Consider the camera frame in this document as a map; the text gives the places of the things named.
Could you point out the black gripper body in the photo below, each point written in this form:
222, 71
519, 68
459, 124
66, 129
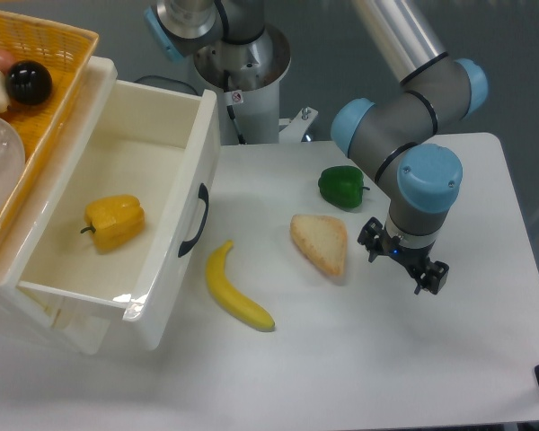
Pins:
413, 259

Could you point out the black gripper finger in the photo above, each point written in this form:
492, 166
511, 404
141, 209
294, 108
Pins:
432, 278
371, 236

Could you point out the white top drawer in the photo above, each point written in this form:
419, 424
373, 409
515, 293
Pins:
161, 147

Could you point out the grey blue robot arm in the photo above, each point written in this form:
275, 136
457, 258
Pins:
390, 143

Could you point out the white drawer cabinet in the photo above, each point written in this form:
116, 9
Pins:
26, 312

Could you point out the toast bread slice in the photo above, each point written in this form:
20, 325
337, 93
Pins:
323, 240

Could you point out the green bell pepper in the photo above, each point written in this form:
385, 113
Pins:
342, 186

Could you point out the yellow banana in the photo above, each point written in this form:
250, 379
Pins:
229, 298

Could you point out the yellow bell pepper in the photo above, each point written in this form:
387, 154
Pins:
112, 221

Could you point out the orange woven basket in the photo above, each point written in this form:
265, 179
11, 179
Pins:
65, 51

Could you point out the black ball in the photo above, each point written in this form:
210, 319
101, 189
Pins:
28, 82

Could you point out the white metal bracket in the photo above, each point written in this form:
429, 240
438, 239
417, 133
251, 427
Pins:
297, 129

